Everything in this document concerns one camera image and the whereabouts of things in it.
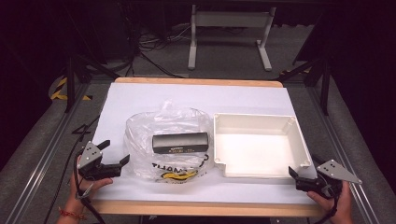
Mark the white plastic tray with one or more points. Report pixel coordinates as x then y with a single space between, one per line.
260 146

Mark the clear plastic bag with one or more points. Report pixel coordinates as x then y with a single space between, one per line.
169 141

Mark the white metal stand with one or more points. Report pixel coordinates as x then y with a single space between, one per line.
232 37

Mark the person's left hand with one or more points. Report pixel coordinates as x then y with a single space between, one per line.
84 186

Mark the black tripod stand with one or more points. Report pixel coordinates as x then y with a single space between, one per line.
81 68
317 71

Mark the black rectangular box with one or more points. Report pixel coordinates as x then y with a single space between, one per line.
180 142

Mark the person's right hand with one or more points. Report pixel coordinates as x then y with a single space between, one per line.
337 203

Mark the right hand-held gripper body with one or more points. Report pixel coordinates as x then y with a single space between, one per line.
327 179

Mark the yellow black floor tape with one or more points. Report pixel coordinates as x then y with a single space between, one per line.
63 90

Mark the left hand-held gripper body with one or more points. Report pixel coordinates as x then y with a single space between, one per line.
92 161

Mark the white paper sheet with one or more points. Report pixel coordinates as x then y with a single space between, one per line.
199 102

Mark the aluminium floor rail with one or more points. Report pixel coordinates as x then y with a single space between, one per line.
40 158
342 149

